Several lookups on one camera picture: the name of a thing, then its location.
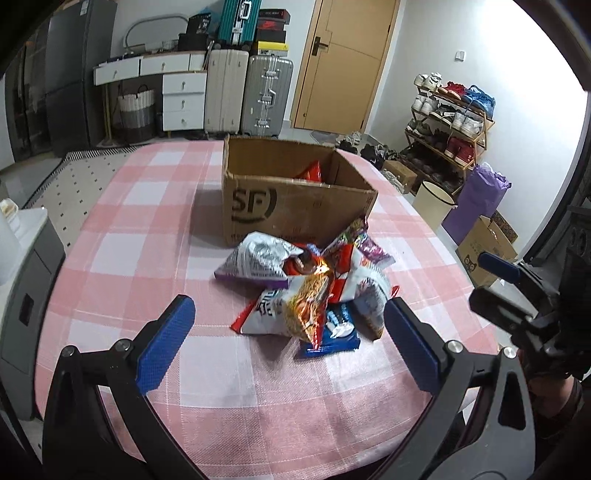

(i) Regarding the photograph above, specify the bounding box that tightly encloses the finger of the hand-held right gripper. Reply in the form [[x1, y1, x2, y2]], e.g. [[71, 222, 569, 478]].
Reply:
[[478, 251, 555, 305], [468, 286, 561, 343]]

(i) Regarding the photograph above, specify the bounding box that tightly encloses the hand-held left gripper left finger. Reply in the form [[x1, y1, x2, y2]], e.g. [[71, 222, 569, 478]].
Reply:
[[41, 294, 206, 480]]

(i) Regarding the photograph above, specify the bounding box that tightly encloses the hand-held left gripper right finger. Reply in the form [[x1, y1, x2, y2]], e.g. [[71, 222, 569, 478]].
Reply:
[[369, 298, 539, 480]]

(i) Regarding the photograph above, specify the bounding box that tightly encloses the blue cookie packet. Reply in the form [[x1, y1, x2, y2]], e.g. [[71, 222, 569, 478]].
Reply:
[[295, 302, 362, 358]]

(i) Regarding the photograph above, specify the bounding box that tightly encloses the white red snack packet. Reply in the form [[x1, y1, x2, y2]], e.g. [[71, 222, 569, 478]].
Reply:
[[231, 251, 402, 343]]

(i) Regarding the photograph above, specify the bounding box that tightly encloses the purple candy packet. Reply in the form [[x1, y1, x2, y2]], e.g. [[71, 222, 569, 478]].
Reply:
[[323, 218, 397, 268]]

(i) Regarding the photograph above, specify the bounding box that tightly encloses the orange noodle snack packet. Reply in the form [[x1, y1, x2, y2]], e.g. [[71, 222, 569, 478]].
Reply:
[[281, 270, 345, 352]]

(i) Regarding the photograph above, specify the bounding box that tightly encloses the silver purple snack packet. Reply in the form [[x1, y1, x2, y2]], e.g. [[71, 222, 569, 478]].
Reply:
[[213, 232, 305, 283]]

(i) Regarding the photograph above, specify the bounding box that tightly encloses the red cookie packet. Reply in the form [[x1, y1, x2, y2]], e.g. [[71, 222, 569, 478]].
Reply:
[[283, 244, 331, 278]]

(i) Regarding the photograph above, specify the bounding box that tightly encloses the brown cardboard box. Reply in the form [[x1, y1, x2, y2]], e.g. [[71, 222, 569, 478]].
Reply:
[[222, 135, 379, 247]]

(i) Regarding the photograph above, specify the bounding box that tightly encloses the person's right forearm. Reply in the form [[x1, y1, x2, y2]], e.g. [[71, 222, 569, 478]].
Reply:
[[545, 378, 591, 441]]

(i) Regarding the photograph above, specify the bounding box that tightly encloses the person's right hand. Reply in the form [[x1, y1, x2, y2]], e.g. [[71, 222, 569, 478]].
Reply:
[[526, 375, 573, 418]]

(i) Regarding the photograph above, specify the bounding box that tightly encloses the large printed cardboard box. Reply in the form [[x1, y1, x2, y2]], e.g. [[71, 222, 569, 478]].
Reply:
[[456, 215, 519, 288]]

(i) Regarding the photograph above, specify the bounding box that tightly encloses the dark patterned box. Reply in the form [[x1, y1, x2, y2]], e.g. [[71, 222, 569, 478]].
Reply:
[[489, 210, 519, 245]]

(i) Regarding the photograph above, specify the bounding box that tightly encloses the purple bag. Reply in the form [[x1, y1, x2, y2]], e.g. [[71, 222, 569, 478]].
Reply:
[[442, 162, 512, 245]]

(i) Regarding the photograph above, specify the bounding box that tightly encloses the cream waste bin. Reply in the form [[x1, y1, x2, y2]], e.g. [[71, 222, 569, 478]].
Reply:
[[412, 180, 458, 227]]

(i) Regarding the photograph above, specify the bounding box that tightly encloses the pink plaid tablecloth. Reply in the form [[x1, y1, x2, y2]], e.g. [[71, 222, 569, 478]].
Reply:
[[34, 138, 502, 462]]

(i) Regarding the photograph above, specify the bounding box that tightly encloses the small cardboard box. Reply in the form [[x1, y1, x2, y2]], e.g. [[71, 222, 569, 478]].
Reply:
[[382, 159, 419, 192]]

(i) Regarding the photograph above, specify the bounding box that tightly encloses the grey side cabinet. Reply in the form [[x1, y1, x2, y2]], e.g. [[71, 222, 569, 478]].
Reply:
[[0, 207, 66, 421]]

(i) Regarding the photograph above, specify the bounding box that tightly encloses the shoe rack with shoes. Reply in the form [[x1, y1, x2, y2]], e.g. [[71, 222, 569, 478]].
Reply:
[[406, 71, 497, 190]]

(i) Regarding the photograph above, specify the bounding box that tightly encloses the pile of loose sneakers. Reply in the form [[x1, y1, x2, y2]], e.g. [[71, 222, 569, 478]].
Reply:
[[337, 131, 416, 190]]

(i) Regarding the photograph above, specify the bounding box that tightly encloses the dotted rug striped border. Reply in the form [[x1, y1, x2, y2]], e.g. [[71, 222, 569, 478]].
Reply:
[[23, 143, 139, 236]]

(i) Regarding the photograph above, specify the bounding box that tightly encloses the grey door mat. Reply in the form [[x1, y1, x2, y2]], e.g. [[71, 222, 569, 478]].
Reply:
[[309, 130, 352, 144]]

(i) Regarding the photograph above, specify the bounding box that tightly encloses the woven laundry basket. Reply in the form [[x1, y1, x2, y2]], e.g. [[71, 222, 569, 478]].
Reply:
[[117, 85, 155, 139]]

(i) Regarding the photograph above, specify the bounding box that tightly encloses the white drawer desk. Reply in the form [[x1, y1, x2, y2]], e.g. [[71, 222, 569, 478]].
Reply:
[[93, 50, 208, 132]]

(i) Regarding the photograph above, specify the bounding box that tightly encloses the wooden door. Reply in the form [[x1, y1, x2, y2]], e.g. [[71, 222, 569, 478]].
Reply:
[[291, 0, 400, 134]]

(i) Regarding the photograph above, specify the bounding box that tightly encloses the beige suitcase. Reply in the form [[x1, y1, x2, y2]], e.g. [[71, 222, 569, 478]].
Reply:
[[204, 46, 250, 137]]

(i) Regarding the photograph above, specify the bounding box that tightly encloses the silver suitcase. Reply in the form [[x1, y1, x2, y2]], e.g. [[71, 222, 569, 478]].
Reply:
[[241, 54, 294, 138]]

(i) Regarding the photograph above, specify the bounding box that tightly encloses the dark glass cabinet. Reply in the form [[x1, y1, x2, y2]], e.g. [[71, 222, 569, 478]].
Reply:
[[0, 18, 51, 162]]

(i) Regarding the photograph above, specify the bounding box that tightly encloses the dark grey refrigerator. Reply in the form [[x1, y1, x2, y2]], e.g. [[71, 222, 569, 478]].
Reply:
[[44, 0, 118, 155]]

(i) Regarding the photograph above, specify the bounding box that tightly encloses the black case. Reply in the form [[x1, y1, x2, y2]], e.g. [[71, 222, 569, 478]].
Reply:
[[178, 32, 213, 52]]

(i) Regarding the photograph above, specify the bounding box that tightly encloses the yellow black shoebox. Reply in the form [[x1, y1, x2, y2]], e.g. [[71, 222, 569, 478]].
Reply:
[[253, 41, 289, 57]]

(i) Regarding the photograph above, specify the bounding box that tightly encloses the black carton white label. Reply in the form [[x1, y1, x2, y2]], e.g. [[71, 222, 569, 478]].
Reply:
[[187, 14, 220, 35]]

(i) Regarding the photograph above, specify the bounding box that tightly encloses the teal suitcase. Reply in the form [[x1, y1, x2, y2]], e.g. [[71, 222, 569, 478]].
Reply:
[[217, 0, 262, 49]]

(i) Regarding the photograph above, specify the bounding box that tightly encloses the arched metal frame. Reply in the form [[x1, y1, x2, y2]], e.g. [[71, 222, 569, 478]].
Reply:
[[124, 16, 190, 51]]

